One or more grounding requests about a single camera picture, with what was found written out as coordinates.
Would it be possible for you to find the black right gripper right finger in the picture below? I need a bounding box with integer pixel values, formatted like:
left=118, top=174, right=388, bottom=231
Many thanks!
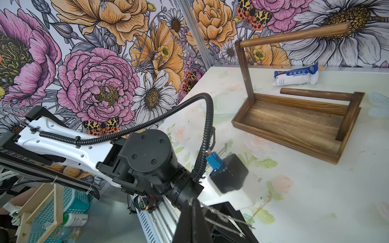
left=193, top=199, right=213, bottom=243

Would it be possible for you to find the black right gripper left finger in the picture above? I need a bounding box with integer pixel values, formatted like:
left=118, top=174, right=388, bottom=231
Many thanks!
left=172, top=199, right=192, bottom=243

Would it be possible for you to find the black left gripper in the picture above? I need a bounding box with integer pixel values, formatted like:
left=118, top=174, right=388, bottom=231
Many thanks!
left=96, top=130, right=204, bottom=209

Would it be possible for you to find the wooden jewelry display stand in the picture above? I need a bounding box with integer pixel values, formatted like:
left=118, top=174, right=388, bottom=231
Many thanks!
left=232, top=22, right=365, bottom=164

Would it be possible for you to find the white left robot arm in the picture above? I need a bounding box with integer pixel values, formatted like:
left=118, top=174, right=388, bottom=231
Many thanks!
left=1, top=108, right=204, bottom=209

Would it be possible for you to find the teal plastic basket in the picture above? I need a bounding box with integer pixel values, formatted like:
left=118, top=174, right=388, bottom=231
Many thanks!
left=27, top=186, right=90, bottom=243

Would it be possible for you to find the light wooden rack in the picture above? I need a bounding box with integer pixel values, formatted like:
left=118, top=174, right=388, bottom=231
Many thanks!
left=16, top=183, right=64, bottom=243

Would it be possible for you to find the white blue toothpaste tube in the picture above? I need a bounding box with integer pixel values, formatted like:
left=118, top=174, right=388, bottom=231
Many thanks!
left=273, top=62, right=322, bottom=87

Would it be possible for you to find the aluminium front rail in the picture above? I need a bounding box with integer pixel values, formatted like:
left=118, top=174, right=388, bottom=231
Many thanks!
left=130, top=194, right=180, bottom=243

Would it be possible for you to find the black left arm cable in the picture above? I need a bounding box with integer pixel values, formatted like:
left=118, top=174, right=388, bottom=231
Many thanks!
left=38, top=92, right=215, bottom=183

